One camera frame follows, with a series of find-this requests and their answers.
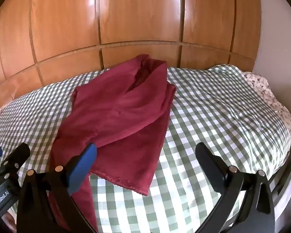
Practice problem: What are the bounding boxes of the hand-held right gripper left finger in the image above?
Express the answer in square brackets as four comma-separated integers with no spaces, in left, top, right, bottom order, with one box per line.
[16,142,98,233]

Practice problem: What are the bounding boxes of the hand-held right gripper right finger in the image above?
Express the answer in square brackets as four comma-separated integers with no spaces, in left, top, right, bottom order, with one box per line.
[195,142,276,233]

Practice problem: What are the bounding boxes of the maroon pants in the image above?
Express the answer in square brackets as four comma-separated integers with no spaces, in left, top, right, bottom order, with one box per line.
[48,54,177,233]

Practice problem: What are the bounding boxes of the green white checked bed sheet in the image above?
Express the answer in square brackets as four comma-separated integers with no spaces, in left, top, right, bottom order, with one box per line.
[0,64,291,233]

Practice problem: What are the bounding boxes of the white mattress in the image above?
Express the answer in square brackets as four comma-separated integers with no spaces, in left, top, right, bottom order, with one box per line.
[269,150,291,233]

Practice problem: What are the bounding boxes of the floral bed sheet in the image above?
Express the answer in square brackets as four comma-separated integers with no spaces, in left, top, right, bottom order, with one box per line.
[242,71,291,141]

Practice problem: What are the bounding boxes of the wooden wardrobe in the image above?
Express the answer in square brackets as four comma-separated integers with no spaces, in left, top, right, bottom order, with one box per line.
[0,0,262,117]

